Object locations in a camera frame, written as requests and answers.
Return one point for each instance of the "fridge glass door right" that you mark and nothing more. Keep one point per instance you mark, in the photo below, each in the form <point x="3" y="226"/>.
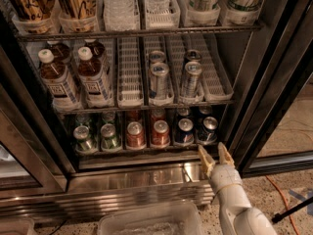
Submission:
<point x="277" y="63"/>

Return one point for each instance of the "black tripod leg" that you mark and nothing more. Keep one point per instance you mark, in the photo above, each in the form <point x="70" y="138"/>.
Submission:
<point x="279" y="216"/>

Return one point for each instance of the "silver tall can left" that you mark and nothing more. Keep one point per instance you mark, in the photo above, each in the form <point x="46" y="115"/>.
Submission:
<point x="158" y="74"/>

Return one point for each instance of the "tea bottle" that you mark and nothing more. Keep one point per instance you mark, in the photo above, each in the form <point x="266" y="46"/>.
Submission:
<point x="59" y="81"/>
<point x="94" y="79"/>

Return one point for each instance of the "green soda can left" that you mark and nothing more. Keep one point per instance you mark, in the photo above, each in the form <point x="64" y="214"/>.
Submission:
<point x="85" y="141"/>

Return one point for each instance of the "silver tall can right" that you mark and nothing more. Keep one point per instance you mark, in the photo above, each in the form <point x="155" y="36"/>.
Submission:
<point x="190" y="78"/>

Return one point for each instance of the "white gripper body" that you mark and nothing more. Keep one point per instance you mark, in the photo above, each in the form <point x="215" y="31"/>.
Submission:
<point x="226" y="177"/>

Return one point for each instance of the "blue pepsi can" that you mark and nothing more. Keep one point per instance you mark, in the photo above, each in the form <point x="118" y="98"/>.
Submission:
<point x="184" y="132"/>
<point x="207" y="131"/>

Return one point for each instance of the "clear plastic bin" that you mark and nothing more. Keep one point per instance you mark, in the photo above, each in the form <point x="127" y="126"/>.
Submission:
<point x="175" y="218"/>

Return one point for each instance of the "red soda can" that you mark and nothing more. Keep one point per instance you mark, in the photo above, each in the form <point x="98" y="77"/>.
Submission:
<point x="160" y="133"/>
<point x="135" y="135"/>

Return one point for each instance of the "stainless fridge base grille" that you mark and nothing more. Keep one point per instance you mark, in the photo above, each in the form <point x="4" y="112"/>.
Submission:
<point x="121" y="190"/>

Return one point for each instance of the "silver tall can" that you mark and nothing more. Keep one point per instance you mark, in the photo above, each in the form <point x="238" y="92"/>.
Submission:
<point x="158" y="74"/>
<point x="190" y="78"/>

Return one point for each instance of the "green soda can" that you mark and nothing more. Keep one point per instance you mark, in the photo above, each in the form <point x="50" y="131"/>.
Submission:
<point x="110" y="141"/>
<point x="85" y="141"/>

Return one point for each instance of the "tea bottle front right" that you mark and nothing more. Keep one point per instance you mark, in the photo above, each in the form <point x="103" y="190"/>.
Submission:
<point x="94" y="79"/>

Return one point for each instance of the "green soda can right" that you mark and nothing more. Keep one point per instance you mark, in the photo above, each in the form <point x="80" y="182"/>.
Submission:
<point x="110" y="141"/>

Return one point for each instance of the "red soda can right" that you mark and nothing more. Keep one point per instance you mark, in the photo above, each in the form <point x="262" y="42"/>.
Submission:
<point x="160" y="133"/>

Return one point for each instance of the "red soda can left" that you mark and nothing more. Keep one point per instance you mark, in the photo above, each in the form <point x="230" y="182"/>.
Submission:
<point x="135" y="135"/>

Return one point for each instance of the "tea bottle front left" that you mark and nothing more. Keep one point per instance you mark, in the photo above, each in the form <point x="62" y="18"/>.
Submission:
<point x="59" y="81"/>

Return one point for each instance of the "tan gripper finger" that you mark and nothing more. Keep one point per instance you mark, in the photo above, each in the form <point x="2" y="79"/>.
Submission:
<point x="224" y="156"/>
<point x="207" y="161"/>

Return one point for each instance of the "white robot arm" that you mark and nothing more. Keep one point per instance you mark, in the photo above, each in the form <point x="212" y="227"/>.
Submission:
<point x="236" y="214"/>

